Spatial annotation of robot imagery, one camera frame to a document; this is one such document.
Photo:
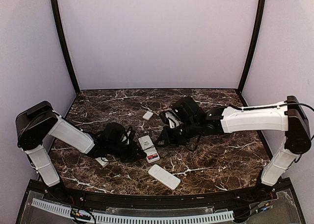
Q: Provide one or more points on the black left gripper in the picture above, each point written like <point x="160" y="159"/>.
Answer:
<point x="133" y="155"/>

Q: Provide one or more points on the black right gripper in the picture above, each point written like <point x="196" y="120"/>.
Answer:
<point x="169" y="139"/>

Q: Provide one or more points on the white TCL remote control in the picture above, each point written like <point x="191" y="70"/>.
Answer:
<point x="148" y="147"/>

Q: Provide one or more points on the white battery cover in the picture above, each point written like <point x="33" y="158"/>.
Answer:
<point x="147" y="115"/>

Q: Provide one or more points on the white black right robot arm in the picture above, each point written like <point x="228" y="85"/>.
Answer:
<point x="186" y="119"/>

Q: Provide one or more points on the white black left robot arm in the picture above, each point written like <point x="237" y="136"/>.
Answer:
<point x="39" y="121"/>

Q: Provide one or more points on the small white buttoned remote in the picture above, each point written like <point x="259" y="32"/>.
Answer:
<point x="102" y="161"/>

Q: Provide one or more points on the white remote face down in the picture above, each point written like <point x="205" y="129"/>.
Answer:
<point x="164" y="177"/>

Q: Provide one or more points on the red blue battery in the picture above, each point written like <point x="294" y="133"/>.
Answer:
<point x="153" y="156"/>

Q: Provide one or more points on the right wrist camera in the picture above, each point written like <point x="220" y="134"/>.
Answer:
<point x="170" y="118"/>

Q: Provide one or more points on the white slotted cable duct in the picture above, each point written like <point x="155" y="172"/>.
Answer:
<point x="135" y="216"/>

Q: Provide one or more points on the black front rail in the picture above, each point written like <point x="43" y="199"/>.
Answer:
<point x="96" y="200"/>

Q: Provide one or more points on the black right corner post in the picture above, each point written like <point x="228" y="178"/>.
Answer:
<point x="252" y="46"/>

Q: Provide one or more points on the black corner post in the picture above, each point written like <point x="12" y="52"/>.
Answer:
<point x="252" y="46"/>
<point x="63" y="45"/>

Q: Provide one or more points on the black left corner post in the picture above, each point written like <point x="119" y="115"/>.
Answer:
<point x="63" y="45"/>

